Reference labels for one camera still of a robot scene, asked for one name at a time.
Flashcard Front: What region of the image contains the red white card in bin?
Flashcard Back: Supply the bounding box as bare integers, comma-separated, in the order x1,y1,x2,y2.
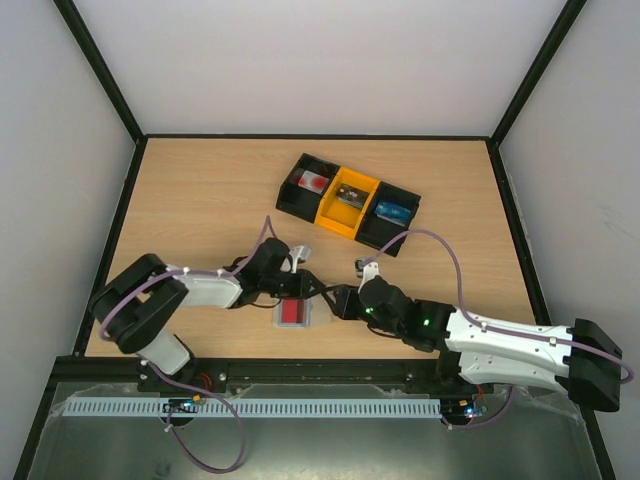
293,169,329,195

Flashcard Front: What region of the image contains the yellow bin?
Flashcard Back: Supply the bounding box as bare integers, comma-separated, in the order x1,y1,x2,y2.
314,167,380,240

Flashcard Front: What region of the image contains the blue card in bin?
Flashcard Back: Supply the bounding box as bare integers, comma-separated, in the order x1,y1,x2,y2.
374,200,411,226

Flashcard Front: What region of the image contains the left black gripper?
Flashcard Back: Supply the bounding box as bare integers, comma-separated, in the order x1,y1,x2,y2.
261,269,326,301

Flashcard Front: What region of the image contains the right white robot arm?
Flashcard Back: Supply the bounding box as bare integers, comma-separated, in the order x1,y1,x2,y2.
321,274,622,412

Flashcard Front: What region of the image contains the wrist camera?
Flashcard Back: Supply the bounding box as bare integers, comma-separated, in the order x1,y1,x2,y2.
280,245,312,274
354,258,380,290

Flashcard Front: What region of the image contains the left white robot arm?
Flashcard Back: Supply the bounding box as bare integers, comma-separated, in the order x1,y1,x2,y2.
89,237,326,376

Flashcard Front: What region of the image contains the black aluminium frame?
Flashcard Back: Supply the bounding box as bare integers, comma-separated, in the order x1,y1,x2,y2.
0,0,640,480

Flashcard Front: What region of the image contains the black bin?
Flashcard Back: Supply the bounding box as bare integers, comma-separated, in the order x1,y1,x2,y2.
276,153,339,223
355,182,421,250

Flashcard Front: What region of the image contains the grey slotted cable duct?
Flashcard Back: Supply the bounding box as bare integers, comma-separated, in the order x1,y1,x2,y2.
59,397,441,419

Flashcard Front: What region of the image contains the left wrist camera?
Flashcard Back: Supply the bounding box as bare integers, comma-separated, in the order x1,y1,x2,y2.
280,245,312,274

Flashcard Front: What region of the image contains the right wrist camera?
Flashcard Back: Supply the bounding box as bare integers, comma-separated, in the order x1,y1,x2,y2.
354,258,380,290

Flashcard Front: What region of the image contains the dark card in bin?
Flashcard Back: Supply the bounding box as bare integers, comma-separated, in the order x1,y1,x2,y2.
336,184,369,210

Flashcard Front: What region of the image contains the beige card holder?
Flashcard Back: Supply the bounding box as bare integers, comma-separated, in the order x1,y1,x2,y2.
272,297,332,329

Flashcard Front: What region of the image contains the red credit card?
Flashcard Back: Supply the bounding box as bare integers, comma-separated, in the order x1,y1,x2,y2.
277,299,310,327

